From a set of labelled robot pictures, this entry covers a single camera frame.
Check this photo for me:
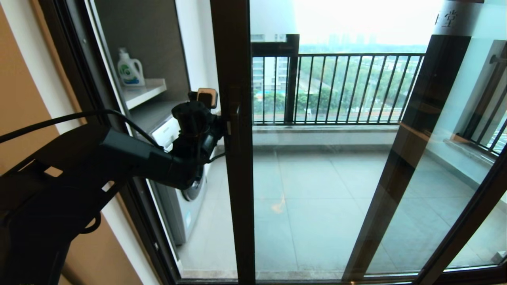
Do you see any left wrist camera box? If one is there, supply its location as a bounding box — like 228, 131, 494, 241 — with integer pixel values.
188, 88, 219, 109

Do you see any white cabinet shelf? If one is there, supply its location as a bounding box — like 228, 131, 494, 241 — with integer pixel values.
121, 78, 167, 110

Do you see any dark brown sliding glass door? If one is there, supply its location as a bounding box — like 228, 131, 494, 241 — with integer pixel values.
210, 0, 507, 285

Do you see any black balcony railing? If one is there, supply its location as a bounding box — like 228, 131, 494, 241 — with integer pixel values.
252, 53, 425, 126
456, 63, 507, 157

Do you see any white detergent bottle green label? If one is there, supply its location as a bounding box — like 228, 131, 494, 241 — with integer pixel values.
117, 48, 145, 87

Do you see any white front-load washing machine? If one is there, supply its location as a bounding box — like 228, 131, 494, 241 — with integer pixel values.
129, 100, 217, 246

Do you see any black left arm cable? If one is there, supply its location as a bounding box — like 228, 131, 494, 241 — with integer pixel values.
0, 110, 226, 165

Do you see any black balcony window frame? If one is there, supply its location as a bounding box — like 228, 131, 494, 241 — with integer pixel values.
252, 34, 300, 125

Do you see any brown cabinet niche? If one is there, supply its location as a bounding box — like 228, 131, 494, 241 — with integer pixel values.
92, 0, 191, 104

